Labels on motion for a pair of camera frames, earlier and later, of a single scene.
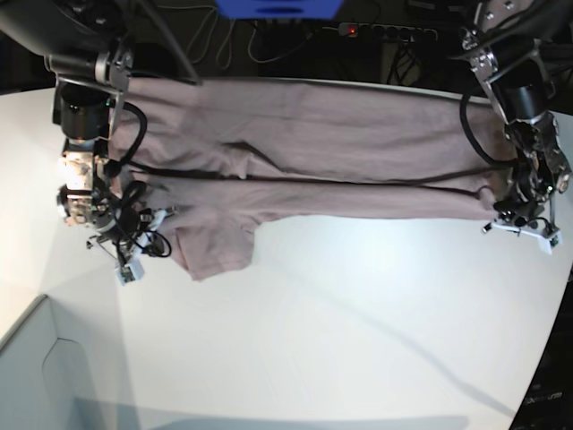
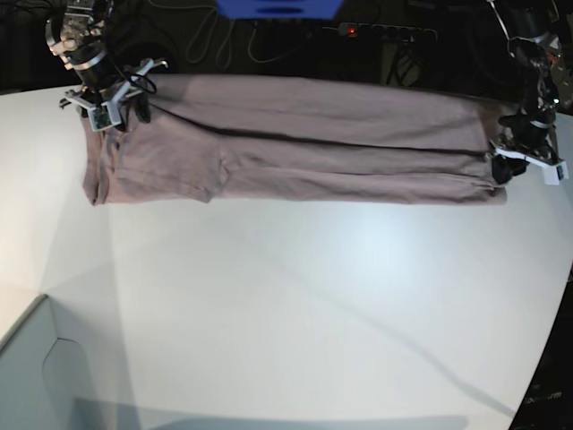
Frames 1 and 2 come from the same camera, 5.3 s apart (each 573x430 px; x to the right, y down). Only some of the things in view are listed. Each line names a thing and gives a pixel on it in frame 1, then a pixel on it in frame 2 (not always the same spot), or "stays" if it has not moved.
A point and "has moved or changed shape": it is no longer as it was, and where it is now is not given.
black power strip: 386,32 stays
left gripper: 131,230 -> 113,96
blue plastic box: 279,9 stays
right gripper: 531,211 -> 521,137
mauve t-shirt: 210,161 has moved or changed shape
